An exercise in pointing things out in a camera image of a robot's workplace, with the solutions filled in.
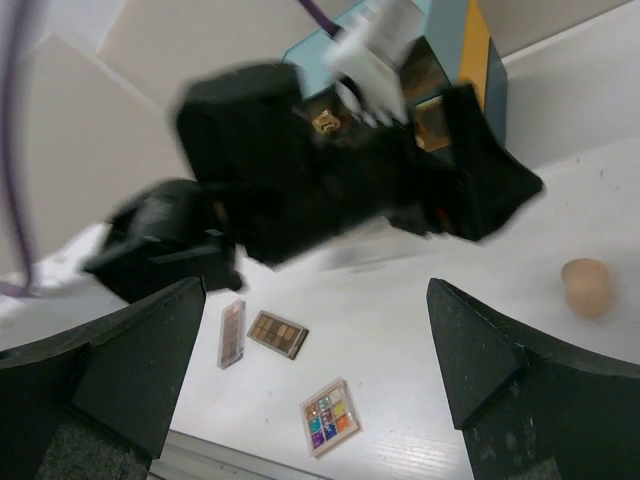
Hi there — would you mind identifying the colourful square eyeshadow palette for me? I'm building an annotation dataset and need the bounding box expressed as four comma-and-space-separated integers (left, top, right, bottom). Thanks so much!
300, 378, 361, 459

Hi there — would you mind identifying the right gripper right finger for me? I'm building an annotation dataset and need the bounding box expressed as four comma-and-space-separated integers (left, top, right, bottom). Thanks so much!
426, 278, 639, 479

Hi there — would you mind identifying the teal drawer organizer box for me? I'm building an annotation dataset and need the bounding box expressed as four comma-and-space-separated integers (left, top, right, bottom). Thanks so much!
282, 0, 508, 145

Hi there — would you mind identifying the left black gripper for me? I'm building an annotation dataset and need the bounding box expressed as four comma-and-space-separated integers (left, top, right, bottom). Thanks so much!
174, 62, 544, 265

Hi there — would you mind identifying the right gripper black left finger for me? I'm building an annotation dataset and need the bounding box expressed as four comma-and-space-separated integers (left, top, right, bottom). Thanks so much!
1, 278, 206, 479

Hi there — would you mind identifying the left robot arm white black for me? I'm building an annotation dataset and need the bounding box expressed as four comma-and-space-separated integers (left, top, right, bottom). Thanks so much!
82, 61, 544, 303

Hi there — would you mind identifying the aluminium rail frame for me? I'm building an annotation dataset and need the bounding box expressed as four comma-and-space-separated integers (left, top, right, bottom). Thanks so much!
148, 430, 318, 479

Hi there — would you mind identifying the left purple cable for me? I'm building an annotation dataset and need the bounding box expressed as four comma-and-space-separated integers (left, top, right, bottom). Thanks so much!
0, 0, 346, 299

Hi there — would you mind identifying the beige makeup sponge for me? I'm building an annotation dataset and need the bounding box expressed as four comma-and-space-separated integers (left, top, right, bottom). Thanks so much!
561, 258, 612, 319

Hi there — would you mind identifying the brown eyeshadow palette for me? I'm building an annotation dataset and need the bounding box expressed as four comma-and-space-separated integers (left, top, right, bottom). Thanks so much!
247, 311, 309, 360

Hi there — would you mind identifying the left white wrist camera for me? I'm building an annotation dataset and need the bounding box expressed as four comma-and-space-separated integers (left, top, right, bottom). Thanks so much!
324, 1, 424, 125

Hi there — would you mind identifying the pink eyeshadow palette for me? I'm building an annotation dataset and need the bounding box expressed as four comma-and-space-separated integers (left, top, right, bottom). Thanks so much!
217, 299, 246, 369

